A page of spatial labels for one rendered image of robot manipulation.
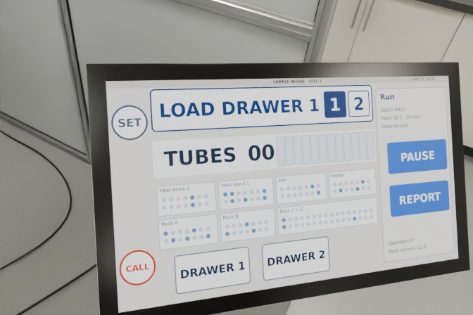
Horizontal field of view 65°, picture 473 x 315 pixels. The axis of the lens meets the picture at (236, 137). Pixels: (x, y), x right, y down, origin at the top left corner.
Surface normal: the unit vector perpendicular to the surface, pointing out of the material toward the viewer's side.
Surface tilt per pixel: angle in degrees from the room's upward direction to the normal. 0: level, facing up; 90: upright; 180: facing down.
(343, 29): 90
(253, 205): 50
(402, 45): 90
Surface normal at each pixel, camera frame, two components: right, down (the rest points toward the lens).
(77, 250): 0.11, -0.77
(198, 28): -0.46, 0.51
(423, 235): 0.24, -0.01
